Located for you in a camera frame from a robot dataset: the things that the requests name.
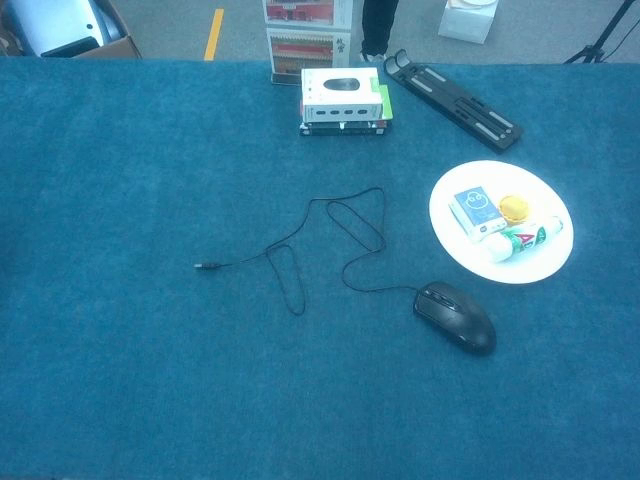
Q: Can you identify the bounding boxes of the black mouse cable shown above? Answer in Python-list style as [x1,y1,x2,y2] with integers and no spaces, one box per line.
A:
[193,187,421,316]

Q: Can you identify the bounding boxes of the white mouse packaging box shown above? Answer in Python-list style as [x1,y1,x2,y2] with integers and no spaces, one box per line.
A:
[300,67,384,124]

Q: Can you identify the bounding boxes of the black computer mouse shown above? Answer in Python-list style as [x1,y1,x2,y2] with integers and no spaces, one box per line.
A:
[412,280,498,357]

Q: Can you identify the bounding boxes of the flat black box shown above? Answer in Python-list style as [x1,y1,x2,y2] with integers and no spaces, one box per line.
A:
[299,119,387,138]

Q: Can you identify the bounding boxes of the blue white card box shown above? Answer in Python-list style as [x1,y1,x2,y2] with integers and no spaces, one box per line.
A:
[448,184,506,245]

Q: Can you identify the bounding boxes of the white round plate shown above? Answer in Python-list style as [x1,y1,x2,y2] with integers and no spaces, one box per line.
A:
[428,159,575,285]

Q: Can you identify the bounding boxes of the palace print box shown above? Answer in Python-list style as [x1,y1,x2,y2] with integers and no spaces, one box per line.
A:
[262,0,354,29]
[266,27,352,87]

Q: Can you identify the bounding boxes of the black folding laptop stand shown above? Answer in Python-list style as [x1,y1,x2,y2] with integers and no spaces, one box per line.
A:
[383,48,525,154]

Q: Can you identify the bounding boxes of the white green drink bottle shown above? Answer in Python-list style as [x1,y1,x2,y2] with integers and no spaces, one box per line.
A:
[480,215,565,263]

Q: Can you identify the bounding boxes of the blue felt table cloth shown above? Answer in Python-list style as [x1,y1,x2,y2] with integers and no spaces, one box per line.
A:
[0,55,640,480]

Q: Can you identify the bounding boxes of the person legs in black trousers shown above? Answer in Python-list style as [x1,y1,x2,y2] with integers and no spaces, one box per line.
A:
[358,0,401,64]

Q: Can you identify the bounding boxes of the yellow floor tape strip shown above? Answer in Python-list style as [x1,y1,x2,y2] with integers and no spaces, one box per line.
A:
[203,8,225,62]

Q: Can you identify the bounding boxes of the white carton box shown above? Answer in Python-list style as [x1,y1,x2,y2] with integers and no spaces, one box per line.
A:
[437,0,499,45]

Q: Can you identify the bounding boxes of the brown cardboard box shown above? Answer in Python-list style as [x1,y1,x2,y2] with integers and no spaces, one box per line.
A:
[0,0,144,60]

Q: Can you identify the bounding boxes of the black tripod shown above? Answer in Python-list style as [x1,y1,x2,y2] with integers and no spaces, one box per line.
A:
[563,0,640,65]

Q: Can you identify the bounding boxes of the white plastic appliance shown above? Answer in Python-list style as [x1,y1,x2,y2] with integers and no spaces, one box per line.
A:
[9,0,126,59]

